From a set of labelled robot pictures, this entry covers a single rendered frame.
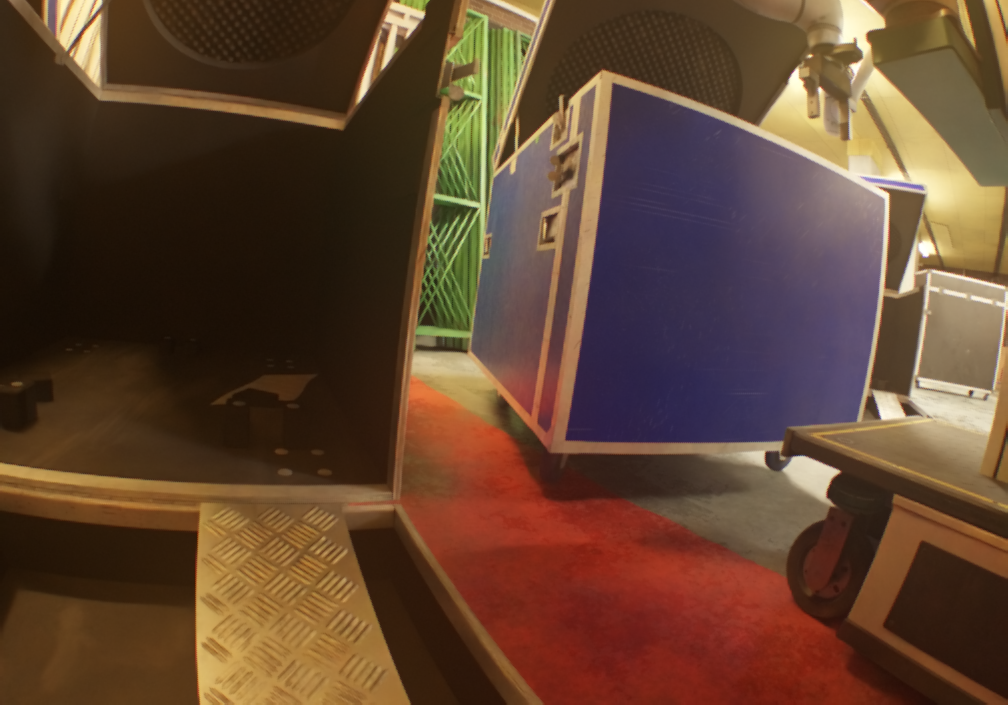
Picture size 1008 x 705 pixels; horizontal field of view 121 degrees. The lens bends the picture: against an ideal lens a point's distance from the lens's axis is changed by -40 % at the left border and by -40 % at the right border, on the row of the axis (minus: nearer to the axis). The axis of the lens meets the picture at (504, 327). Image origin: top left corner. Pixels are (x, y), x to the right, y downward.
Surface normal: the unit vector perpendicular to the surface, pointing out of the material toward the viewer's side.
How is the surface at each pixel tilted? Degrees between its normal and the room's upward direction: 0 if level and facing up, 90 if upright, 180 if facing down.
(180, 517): 92
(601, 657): 0
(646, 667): 0
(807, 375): 90
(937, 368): 90
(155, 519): 92
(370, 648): 12
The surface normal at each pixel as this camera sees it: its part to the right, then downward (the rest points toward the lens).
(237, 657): 0.23, -0.94
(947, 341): -0.44, 0.02
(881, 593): -0.94, -0.10
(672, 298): 0.22, 0.11
